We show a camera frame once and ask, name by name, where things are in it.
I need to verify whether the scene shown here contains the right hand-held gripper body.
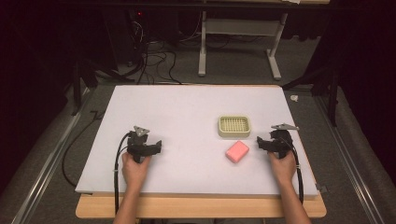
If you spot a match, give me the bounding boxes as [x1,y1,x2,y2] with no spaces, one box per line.
[262,123,301,160]

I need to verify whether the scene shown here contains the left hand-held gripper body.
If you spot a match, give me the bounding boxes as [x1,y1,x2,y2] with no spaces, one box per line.
[126,125,158,164]

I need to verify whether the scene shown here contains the pink soap bar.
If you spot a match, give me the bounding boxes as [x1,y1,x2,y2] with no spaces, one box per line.
[225,140,250,164]

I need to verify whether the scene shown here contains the beige soap dish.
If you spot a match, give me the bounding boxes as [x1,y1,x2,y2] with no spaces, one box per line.
[217,115,252,139]

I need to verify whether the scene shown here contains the person's left hand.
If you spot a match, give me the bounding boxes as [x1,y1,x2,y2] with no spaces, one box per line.
[120,152,152,191]

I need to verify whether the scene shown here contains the person's right hand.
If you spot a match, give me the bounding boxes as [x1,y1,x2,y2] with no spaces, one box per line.
[268,149,297,188]

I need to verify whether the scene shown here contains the white foam board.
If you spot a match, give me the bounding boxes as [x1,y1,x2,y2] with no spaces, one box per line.
[75,84,319,200]

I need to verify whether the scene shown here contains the black tripod stand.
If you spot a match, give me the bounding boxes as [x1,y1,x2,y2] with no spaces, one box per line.
[281,66,340,128]
[70,59,135,117]

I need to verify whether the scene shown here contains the wooden table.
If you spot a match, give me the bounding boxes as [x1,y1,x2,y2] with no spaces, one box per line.
[75,83,328,219]

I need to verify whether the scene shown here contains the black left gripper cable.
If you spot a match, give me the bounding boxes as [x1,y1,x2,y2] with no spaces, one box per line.
[113,132,132,216]

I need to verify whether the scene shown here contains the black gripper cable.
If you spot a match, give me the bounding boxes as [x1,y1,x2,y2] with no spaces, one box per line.
[281,136,304,205]
[113,132,132,216]

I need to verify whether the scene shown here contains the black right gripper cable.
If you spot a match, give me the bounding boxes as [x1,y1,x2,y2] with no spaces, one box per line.
[281,136,304,205]

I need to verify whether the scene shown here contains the aluminium floor rail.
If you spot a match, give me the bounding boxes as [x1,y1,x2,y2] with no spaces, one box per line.
[314,94,387,224]
[10,87,94,224]

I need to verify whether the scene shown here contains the tangle of black floor cables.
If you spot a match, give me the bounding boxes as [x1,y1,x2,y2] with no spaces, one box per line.
[124,18,188,86]

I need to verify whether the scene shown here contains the white metal desk frame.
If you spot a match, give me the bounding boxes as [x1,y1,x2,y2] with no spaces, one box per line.
[197,10,289,81]

